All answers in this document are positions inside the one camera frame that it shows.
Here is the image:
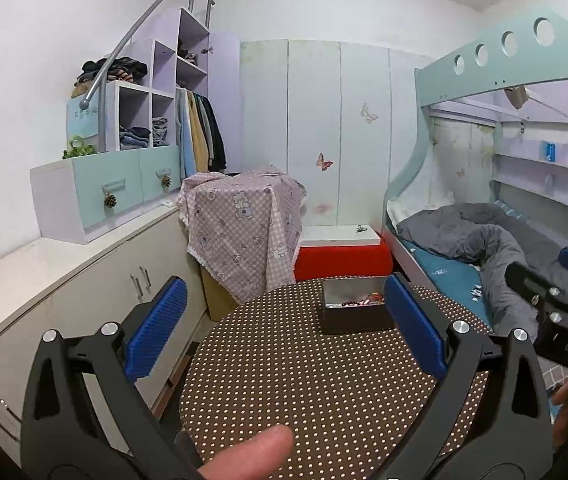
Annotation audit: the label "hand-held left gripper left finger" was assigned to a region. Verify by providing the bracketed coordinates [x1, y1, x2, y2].
[19, 276, 205, 476]

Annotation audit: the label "white board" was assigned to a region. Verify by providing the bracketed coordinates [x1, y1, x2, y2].
[301, 223, 383, 249]

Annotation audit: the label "teal bed sheet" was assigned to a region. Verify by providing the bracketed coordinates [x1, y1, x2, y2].
[411, 247, 495, 328]

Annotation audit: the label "brown dotted tablecloth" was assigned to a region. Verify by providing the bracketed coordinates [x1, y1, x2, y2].
[179, 275, 495, 480]

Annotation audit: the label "folded blue jeans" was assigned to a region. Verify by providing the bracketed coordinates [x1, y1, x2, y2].
[118, 125, 153, 150]

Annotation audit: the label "lilac bed shelf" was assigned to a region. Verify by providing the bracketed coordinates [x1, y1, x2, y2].
[490, 124, 568, 212]

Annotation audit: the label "lilac shelf unit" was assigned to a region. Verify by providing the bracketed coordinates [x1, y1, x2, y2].
[66, 7, 241, 172]

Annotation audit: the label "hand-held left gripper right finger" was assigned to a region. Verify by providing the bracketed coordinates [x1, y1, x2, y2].
[370, 273, 555, 480]

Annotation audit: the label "pink checked bear cloth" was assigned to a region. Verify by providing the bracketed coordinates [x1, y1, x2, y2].
[177, 164, 309, 306]

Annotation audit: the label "silver metal tin box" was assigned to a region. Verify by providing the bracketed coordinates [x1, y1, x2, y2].
[319, 275, 397, 336]

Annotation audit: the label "teal drawer unit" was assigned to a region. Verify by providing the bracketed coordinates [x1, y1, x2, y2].
[30, 144, 185, 246]

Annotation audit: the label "brown hanging object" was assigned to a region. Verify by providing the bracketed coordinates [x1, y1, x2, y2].
[503, 84, 530, 110]

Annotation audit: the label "grey metal handrail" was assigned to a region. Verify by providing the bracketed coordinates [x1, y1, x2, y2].
[78, 0, 215, 112]

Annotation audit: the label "teal bunk bed frame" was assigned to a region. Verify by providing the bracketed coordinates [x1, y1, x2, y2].
[381, 7, 568, 321]

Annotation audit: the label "pile of dark clothes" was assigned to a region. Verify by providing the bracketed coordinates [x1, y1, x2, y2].
[74, 57, 150, 86]

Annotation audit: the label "grey duvet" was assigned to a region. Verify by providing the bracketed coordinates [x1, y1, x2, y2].
[396, 203, 568, 342]

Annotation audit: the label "green plant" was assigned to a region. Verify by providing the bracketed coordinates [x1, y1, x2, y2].
[62, 134, 98, 160]

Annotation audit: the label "folded grey jeans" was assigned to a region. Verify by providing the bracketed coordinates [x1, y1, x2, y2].
[151, 117, 170, 146]

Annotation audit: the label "beige low cabinet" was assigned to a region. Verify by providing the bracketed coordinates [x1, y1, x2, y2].
[0, 204, 201, 463]

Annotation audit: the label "red ottoman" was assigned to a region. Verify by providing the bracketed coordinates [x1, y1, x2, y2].
[293, 241, 394, 284]

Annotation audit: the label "person's left hand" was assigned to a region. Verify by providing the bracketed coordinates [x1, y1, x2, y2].
[198, 425, 295, 480]

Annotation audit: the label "cardboard box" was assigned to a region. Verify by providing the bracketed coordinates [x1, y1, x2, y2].
[199, 264, 241, 322]

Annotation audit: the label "white wardrobe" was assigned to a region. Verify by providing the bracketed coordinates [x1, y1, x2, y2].
[238, 38, 440, 229]

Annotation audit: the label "yellow hanging coat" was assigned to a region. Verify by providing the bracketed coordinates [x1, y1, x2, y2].
[187, 92, 213, 174]

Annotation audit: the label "black hanging jacket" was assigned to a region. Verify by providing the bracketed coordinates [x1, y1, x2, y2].
[203, 97, 227, 171]

